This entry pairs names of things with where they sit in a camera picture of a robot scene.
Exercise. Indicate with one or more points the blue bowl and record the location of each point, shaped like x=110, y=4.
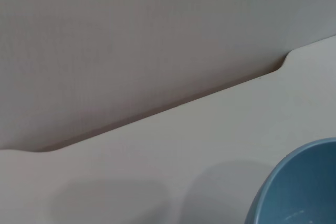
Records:
x=302, y=187

